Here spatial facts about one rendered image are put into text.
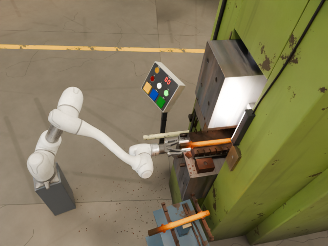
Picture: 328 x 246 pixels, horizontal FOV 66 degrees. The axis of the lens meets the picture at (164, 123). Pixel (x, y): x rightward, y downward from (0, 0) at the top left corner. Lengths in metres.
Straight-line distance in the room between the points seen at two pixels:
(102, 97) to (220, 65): 2.47
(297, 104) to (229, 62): 0.44
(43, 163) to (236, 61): 1.50
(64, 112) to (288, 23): 1.24
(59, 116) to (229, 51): 1.03
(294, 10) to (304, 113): 0.37
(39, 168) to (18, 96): 1.94
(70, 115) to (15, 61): 2.91
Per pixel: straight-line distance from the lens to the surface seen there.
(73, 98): 1.69
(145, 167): 1.62
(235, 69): 1.30
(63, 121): 1.60
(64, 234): 2.72
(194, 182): 1.92
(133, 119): 3.26
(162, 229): 1.65
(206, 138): 1.94
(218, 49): 1.40
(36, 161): 2.06
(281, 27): 1.13
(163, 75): 2.09
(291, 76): 1.07
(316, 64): 0.98
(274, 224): 2.26
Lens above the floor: 2.54
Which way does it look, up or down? 52 degrees down
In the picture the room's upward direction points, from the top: 7 degrees clockwise
